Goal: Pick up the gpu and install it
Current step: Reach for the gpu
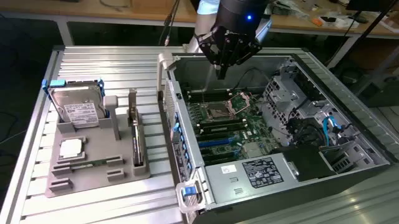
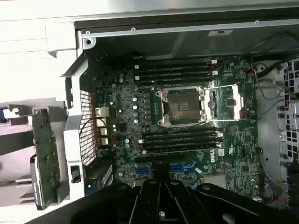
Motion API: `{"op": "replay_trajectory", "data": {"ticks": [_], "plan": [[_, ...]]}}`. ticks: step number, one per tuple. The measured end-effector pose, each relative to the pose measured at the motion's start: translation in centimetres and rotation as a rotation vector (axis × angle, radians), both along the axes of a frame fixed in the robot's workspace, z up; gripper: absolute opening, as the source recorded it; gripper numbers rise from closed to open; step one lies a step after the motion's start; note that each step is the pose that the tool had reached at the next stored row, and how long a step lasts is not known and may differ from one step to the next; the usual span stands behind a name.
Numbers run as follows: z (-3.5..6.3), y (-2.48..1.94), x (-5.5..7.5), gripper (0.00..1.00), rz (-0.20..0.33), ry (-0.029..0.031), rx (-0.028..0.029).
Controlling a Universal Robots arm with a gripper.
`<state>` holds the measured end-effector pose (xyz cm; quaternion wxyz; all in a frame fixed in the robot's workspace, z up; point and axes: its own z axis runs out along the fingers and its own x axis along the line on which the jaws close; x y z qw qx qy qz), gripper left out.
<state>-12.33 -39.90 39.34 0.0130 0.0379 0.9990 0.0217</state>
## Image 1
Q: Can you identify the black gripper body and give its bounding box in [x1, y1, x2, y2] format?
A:
[211, 0, 269, 42]

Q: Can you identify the black graphics card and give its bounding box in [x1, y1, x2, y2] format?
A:
[127, 88, 146, 168]

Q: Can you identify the metal socket cover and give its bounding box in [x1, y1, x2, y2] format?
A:
[225, 92, 254, 115]

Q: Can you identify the silver drive cage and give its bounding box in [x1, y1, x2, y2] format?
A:
[262, 74, 315, 145]

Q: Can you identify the brown cardboard box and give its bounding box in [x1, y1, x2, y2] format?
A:
[131, 0, 174, 14]

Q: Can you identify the CPU socket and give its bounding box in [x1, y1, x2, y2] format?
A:
[207, 104, 234, 121]

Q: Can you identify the wooden workbench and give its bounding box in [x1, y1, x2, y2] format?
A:
[267, 0, 399, 68]
[0, 0, 201, 46]

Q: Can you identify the black RAM stick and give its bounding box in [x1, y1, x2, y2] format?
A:
[199, 121, 247, 135]

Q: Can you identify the green motherboard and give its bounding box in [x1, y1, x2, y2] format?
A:
[186, 87, 282, 166]

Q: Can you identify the blue expansion slot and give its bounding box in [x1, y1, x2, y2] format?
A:
[198, 137, 234, 147]

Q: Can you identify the black slanted pole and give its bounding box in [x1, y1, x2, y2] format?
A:
[323, 9, 390, 68]

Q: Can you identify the black equipment box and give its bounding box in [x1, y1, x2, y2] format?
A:
[358, 74, 399, 108]

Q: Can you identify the hard disk in blue caddy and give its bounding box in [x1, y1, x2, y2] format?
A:
[42, 79, 106, 128]

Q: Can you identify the black air shroud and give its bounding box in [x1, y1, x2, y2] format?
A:
[270, 147, 338, 182]

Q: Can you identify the grey power supply unit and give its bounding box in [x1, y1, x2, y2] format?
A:
[205, 155, 301, 203]

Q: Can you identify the silver CPU chip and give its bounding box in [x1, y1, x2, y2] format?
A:
[59, 139, 86, 158]

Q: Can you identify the green RAM stick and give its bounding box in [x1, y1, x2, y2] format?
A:
[70, 161, 109, 168]

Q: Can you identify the black open PC case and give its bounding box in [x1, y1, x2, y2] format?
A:
[158, 52, 399, 224]

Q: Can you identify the grey parts rack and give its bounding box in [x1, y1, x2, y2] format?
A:
[46, 95, 151, 198]

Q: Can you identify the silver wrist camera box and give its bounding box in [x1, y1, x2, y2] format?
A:
[255, 18, 274, 45]

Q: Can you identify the black hanging cable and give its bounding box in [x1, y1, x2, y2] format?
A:
[159, 0, 182, 46]

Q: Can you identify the grey cable on bench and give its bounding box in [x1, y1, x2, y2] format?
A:
[99, 0, 131, 12]

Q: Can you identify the blue disk wire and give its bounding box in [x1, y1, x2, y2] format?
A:
[323, 116, 341, 147]

